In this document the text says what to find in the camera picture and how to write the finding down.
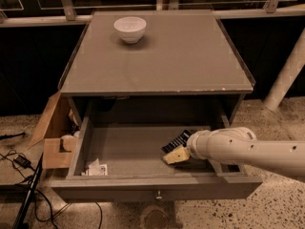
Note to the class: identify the crumpled white paper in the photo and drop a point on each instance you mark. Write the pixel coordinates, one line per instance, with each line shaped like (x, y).
(95, 168)

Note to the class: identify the grey cabinet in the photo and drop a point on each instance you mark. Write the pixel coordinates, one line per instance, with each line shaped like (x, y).
(181, 72)

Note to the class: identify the grey open top drawer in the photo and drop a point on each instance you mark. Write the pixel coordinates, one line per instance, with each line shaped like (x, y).
(136, 171)

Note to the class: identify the metal railing frame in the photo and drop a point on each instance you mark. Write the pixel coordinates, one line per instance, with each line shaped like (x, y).
(30, 13)

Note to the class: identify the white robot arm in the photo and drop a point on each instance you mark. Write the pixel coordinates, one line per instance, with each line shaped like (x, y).
(239, 146)

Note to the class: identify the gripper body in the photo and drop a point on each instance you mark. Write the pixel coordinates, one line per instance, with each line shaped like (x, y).
(193, 146)

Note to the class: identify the white diagonal pillar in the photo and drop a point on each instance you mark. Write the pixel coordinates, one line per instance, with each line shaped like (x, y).
(288, 74)

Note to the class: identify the cardboard box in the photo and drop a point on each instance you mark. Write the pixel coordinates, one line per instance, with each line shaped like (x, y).
(53, 132)

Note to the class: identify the black tripod leg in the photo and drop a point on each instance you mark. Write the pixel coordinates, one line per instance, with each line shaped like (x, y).
(29, 193)

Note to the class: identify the white ceramic bowl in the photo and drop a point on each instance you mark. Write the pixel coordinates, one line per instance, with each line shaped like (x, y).
(130, 29)

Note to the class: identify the metal drawer knob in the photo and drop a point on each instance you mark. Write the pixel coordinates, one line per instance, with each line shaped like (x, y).
(159, 196)

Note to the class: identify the black power adapter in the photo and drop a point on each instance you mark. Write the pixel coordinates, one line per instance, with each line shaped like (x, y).
(22, 161)

